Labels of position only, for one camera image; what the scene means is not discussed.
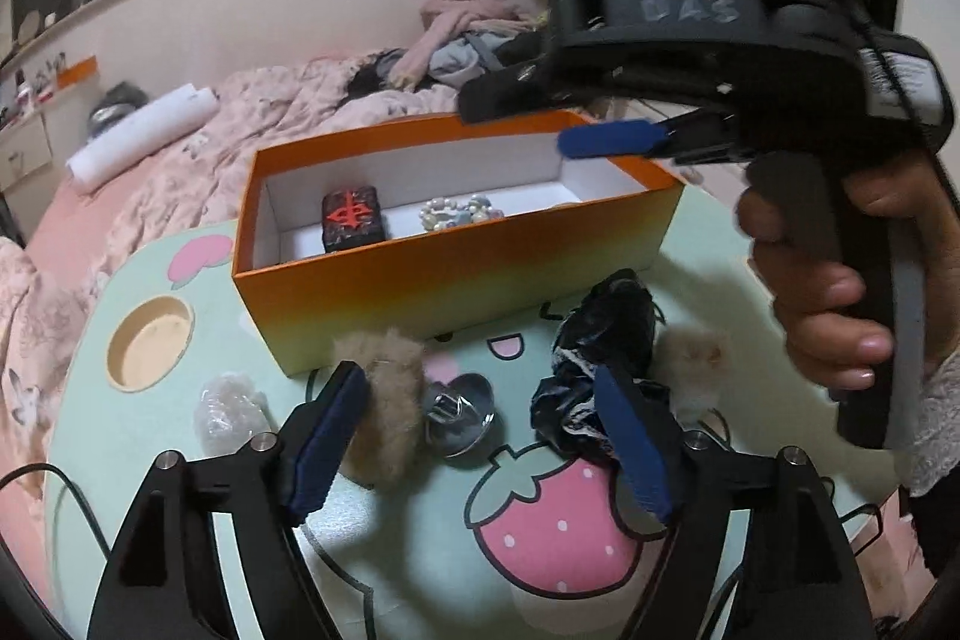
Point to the dark crumpled garment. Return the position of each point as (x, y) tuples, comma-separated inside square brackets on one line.
[(371, 78)]

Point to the white paper roll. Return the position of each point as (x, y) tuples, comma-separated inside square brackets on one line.
[(142, 134)]

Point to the black lace cloth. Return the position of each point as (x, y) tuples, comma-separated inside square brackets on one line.
[(600, 340)]

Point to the grey crumpled garment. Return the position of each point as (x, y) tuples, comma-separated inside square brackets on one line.
[(457, 59)]

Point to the pale white fur pom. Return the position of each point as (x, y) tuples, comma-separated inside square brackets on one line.
[(697, 359)]

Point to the beige fur pom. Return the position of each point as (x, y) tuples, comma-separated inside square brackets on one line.
[(390, 400)]

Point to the clear crumpled plastic wrap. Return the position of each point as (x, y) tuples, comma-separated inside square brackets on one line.
[(229, 415)]

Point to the white desk with drawer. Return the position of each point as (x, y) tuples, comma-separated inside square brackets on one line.
[(26, 153)]

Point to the pink crumpled garment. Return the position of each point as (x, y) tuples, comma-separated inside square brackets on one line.
[(465, 10)]

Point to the orange cardboard box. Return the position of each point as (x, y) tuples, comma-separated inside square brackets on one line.
[(450, 280)]

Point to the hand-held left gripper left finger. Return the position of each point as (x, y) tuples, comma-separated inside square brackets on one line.
[(322, 452)]

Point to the black block red character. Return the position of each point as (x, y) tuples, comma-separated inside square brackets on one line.
[(352, 216)]

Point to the person's right hand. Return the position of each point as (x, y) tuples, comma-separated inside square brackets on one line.
[(817, 302)]

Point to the silver metal clip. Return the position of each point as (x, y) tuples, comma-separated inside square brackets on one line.
[(465, 422)]

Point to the dark grey bag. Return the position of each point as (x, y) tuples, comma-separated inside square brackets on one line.
[(116, 104)]

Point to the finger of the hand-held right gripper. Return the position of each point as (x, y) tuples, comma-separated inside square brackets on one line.
[(607, 138), (510, 85)]

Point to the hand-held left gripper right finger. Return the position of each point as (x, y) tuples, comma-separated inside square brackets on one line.
[(634, 452)]

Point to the pink printed quilt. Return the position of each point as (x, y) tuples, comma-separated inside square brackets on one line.
[(225, 108)]

